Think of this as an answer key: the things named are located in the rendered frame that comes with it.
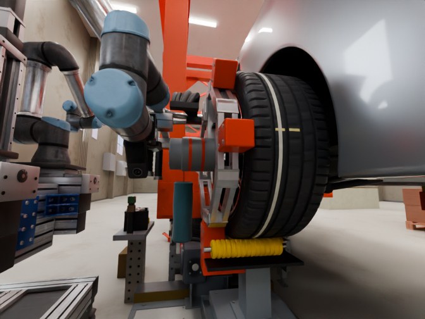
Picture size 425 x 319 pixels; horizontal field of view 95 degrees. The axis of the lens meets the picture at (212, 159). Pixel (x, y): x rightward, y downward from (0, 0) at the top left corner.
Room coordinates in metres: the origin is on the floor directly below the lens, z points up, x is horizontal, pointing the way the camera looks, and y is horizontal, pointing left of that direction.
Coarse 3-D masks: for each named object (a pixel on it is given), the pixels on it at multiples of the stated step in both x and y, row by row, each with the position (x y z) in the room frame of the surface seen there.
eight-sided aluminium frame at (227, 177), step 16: (208, 96) 0.75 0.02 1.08; (224, 96) 0.64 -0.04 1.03; (224, 112) 0.54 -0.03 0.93; (224, 160) 0.54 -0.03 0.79; (208, 176) 1.04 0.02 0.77; (224, 176) 0.54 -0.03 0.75; (208, 192) 1.01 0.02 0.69; (208, 208) 0.90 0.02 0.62; (224, 208) 0.65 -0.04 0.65; (208, 224) 0.69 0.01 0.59; (224, 224) 0.69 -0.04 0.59
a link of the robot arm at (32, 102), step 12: (24, 48) 0.89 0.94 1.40; (36, 48) 0.89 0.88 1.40; (36, 60) 0.90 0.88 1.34; (48, 60) 0.94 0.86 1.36; (36, 72) 0.92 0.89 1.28; (48, 72) 0.97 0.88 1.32; (24, 84) 0.91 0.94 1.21; (36, 84) 0.92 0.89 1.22; (24, 96) 0.91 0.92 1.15; (36, 96) 0.92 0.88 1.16; (24, 108) 0.91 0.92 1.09; (36, 108) 0.93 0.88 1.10; (24, 120) 0.89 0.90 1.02; (36, 120) 0.92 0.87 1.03; (24, 132) 0.89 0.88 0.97
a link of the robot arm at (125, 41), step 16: (112, 16) 0.28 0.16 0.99; (128, 16) 0.28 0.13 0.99; (112, 32) 0.27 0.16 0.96; (128, 32) 0.28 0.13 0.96; (144, 32) 0.30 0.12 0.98; (112, 48) 0.27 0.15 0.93; (128, 48) 0.28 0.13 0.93; (144, 48) 0.30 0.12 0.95; (112, 64) 0.27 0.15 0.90; (128, 64) 0.28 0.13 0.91; (144, 64) 0.30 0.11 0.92
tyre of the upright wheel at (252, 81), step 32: (256, 96) 0.52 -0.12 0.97; (288, 96) 0.54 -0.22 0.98; (256, 128) 0.50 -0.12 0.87; (288, 128) 0.51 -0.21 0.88; (320, 128) 0.53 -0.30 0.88; (256, 160) 0.51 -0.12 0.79; (288, 160) 0.52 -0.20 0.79; (320, 160) 0.53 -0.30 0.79; (256, 192) 0.53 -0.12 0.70; (288, 192) 0.55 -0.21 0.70; (320, 192) 0.56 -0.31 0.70; (256, 224) 0.60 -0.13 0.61; (288, 224) 0.63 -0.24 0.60
